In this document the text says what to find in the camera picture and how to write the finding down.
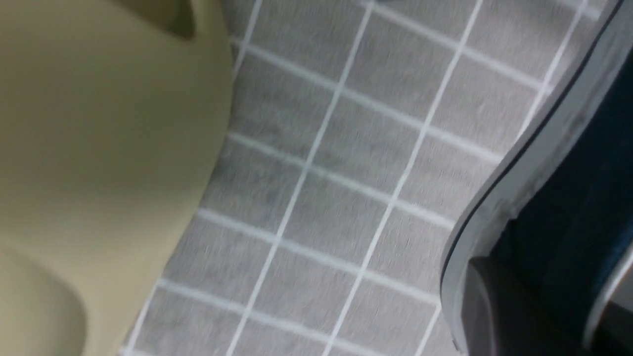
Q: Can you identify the grey checkered floor mat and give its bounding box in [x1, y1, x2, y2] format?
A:
[119, 0, 605, 356]

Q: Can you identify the navy canvas shoe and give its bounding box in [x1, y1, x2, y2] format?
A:
[440, 0, 633, 356]

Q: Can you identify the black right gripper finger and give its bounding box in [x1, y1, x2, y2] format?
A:
[461, 257, 584, 356]

